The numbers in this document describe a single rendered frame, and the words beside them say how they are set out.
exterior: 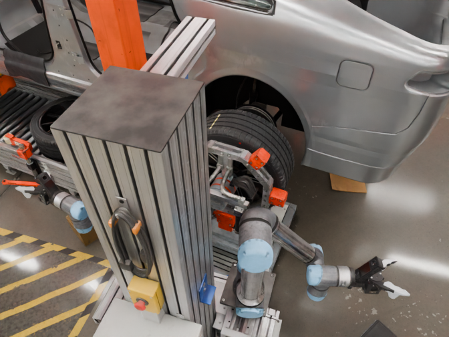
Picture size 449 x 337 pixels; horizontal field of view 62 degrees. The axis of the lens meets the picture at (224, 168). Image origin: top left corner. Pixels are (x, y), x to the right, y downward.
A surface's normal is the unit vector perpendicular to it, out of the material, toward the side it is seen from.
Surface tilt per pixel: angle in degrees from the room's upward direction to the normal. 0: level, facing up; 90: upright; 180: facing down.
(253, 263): 82
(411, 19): 89
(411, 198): 0
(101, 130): 0
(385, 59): 80
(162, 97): 0
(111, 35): 90
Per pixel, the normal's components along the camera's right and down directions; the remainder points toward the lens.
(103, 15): -0.40, 0.66
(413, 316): 0.00, -0.69
